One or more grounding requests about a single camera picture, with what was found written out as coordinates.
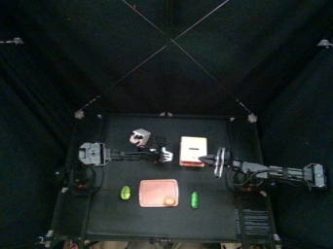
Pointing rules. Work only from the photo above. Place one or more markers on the white text label sticker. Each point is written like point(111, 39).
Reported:
point(255, 223)

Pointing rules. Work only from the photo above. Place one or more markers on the small orange ball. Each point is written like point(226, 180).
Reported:
point(168, 201)

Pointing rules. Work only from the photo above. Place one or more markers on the pink square tray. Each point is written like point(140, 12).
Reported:
point(155, 192)

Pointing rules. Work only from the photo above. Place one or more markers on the grey pink toy cube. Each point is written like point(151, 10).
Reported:
point(139, 137)

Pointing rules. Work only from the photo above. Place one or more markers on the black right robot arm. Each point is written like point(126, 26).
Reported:
point(286, 171)

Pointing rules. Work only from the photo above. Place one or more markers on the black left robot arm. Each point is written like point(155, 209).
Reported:
point(92, 154)

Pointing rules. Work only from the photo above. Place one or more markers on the dark green toy vegetable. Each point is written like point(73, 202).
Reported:
point(194, 199)

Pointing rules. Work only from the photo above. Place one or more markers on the light green toy vegetable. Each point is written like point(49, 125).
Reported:
point(124, 192)

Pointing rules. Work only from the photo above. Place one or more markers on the silver frame corner bracket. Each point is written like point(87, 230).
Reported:
point(251, 117)
point(79, 113)
point(323, 42)
point(16, 41)

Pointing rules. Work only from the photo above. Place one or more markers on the white box with red base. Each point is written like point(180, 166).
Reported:
point(192, 149)

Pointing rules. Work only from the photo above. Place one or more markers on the silver frame middle bracket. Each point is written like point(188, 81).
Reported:
point(164, 114)

